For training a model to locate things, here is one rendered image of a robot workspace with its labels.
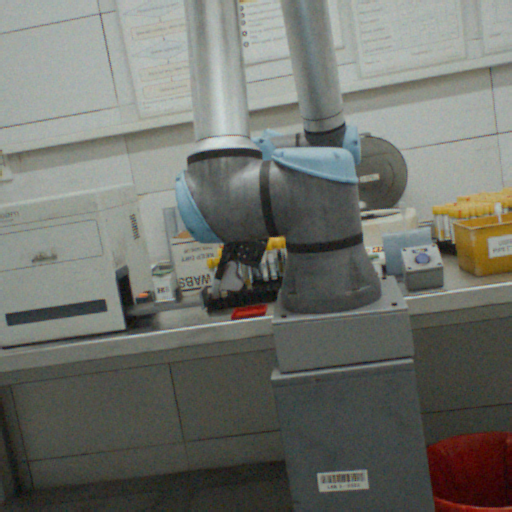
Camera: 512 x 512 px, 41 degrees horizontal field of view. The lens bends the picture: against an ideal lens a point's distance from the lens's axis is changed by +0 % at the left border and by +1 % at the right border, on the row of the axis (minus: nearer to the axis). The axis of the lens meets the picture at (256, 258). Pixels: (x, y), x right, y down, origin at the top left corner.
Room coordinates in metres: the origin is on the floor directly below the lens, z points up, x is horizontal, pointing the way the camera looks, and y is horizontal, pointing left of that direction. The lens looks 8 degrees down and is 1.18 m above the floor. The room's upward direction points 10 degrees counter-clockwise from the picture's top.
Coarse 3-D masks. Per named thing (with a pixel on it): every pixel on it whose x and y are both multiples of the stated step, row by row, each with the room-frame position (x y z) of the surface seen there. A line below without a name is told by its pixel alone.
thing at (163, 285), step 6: (156, 276) 1.39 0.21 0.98; (162, 276) 1.38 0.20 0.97; (168, 276) 1.38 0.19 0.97; (174, 276) 1.41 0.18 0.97; (156, 282) 1.38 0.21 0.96; (162, 282) 1.38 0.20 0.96; (168, 282) 1.37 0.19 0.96; (174, 282) 1.40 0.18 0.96; (156, 288) 1.38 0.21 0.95; (162, 288) 1.38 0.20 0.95; (168, 288) 1.37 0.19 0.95; (174, 288) 1.39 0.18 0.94; (156, 294) 1.38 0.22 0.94; (162, 294) 1.38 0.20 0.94; (168, 294) 1.37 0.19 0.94; (156, 300) 1.38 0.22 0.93
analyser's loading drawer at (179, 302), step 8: (176, 288) 1.38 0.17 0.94; (152, 296) 1.37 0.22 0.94; (176, 296) 1.37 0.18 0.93; (192, 296) 1.42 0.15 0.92; (200, 296) 1.36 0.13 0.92; (208, 296) 1.42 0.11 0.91; (136, 304) 1.43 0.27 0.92; (144, 304) 1.42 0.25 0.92; (152, 304) 1.41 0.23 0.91; (160, 304) 1.37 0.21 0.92; (168, 304) 1.37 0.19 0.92; (176, 304) 1.36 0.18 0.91; (184, 304) 1.36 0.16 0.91; (192, 304) 1.36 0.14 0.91; (200, 304) 1.36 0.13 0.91; (128, 312) 1.38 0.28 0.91; (136, 312) 1.37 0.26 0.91; (144, 312) 1.38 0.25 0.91; (152, 312) 1.37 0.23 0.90
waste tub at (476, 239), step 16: (464, 224) 1.44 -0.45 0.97; (480, 224) 1.44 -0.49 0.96; (496, 224) 1.31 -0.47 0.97; (464, 240) 1.37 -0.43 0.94; (480, 240) 1.31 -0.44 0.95; (496, 240) 1.31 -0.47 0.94; (464, 256) 1.38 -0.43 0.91; (480, 256) 1.31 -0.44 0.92; (496, 256) 1.31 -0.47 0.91; (480, 272) 1.31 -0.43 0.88; (496, 272) 1.31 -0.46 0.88
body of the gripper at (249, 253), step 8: (256, 240) 1.35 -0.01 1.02; (264, 240) 1.35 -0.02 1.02; (232, 248) 1.34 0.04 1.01; (240, 248) 1.35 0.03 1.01; (248, 248) 1.35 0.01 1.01; (256, 248) 1.34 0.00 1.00; (264, 248) 1.34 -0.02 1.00; (232, 256) 1.35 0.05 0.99; (240, 256) 1.35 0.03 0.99; (248, 256) 1.35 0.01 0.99; (256, 256) 1.36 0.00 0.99; (248, 264) 1.34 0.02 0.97; (256, 264) 1.34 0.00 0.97
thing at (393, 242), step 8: (392, 232) 1.44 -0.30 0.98; (400, 232) 1.42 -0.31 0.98; (408, 232) 1.41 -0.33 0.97; (416, 232) 1.40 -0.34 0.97; (424, 232) 1.40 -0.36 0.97; (384, 240) 1.42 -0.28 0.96; (392, 240) 1.41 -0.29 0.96; (400, 240) 1.41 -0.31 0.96; (408, 240) 1.40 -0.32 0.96; (416, 240) 1.40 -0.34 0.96; (424, 240) 1.40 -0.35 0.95; (384, 248) 1.42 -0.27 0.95; (392, 248) 1.41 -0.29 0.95; (400, 248) 1.41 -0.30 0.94; (384, 256) 1.42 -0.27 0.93; (392, 256) 1.41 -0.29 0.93; (400, 256) 1.41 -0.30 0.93; (392, 264) 1.41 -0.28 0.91; (400, 264) 1.41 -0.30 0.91; (392, 272) 1.42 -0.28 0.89; (400, 272) 1.41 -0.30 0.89
